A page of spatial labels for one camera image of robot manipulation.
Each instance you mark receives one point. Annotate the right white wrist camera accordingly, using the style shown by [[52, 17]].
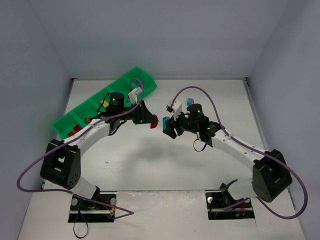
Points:
[[174, 107]]

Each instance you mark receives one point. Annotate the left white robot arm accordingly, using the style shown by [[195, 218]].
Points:
[[62, 164]]

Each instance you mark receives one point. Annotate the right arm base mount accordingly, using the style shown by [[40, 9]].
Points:
[[222, 206]]

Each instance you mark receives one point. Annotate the green divided sorting tray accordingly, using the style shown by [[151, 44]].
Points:
[[88, 108]]

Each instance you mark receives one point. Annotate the long red lego brick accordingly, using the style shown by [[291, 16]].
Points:
[[77, 128]]

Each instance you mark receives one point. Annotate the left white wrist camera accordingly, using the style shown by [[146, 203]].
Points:
[[135, 95]]

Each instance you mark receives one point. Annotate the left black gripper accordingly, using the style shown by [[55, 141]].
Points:
[[142, 114]]

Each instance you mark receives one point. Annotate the teal lego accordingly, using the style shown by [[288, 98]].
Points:
[[164, 120]]

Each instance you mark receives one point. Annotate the teal lego brick on stack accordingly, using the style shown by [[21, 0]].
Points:
[[188, 102]]

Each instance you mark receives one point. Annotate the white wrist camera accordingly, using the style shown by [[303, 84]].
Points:
[[135, 95], [174, 107]]

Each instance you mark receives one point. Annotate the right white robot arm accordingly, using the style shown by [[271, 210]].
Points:
[[270, 177]]

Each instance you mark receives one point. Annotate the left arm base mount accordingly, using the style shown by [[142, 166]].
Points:
[[83, 212]]

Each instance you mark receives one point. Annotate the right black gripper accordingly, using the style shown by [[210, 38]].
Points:
[[175, 125]]

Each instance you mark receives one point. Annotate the yellow long lego plate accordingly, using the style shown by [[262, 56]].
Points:
[[104, 103]]

